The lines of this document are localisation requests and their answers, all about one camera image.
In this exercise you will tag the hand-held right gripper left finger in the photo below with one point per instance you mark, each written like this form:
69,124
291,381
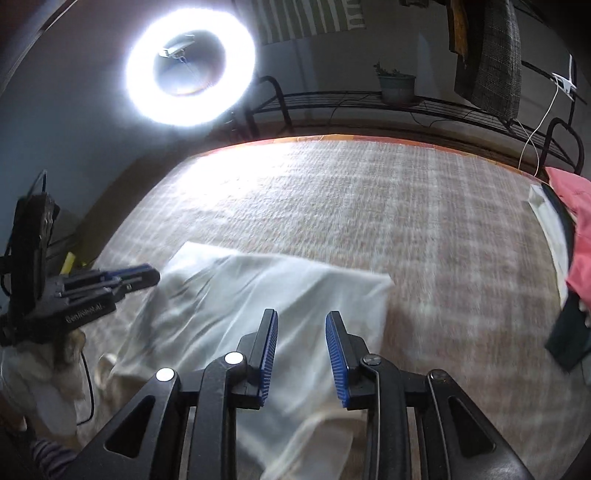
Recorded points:
269,357

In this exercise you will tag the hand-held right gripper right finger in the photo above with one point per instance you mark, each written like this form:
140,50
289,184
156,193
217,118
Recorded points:
335,362

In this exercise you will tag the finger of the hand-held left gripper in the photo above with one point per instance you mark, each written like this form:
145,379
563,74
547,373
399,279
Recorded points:
138,282
124,272

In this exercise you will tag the white tank top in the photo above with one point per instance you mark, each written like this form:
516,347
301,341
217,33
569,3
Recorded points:
277,286

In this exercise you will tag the black metal clothes rack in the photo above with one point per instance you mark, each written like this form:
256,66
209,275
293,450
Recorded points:
323,98

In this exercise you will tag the yellow strip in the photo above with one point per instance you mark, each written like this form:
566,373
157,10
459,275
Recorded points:
68,263

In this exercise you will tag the beige cloth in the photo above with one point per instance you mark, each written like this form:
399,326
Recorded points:
37,387

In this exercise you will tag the beige plaid blanket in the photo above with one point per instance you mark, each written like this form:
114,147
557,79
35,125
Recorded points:
369,207

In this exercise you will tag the purple striped cloth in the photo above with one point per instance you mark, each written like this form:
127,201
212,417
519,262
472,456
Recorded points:
51,457

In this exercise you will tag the phone holder clamp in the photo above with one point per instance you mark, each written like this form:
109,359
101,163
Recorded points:
178,46

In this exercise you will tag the dark green folded garment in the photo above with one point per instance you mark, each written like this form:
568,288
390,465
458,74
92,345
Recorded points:
568,337

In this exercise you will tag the white folded garment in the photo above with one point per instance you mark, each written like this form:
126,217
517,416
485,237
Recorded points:
547,217

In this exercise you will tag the potted plant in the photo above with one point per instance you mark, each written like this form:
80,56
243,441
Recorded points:
397,90

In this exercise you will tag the pink garment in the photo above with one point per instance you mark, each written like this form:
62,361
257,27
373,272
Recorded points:
577,194

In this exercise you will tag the grey plaid coat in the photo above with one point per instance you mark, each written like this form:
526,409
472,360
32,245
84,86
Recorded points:
496,60

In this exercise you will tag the yellow garment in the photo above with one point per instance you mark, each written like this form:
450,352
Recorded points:
458,27

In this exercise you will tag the green striped wall cloth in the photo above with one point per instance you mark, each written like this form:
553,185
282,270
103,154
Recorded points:
300,18

